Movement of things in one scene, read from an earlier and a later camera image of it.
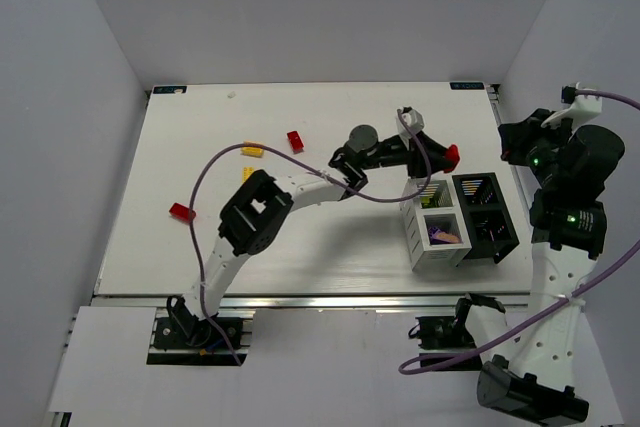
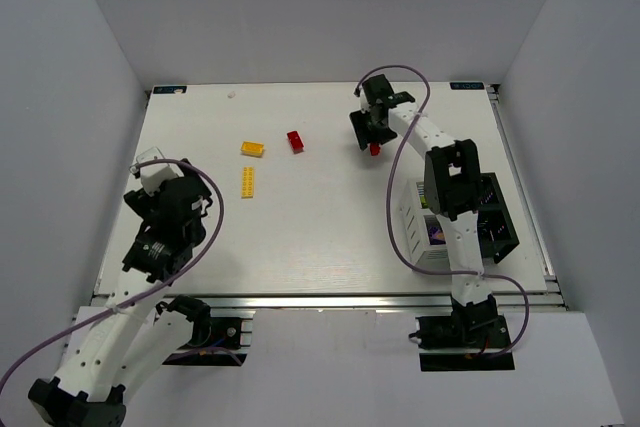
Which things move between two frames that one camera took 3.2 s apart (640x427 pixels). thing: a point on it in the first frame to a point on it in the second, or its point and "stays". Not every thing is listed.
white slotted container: [434, 224] stays
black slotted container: [490, 222] stays
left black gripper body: [420, 158] to [138, 201]
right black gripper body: [513, 139] to [364, 124]
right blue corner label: [467, 85] stays
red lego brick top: [295, 142] stays
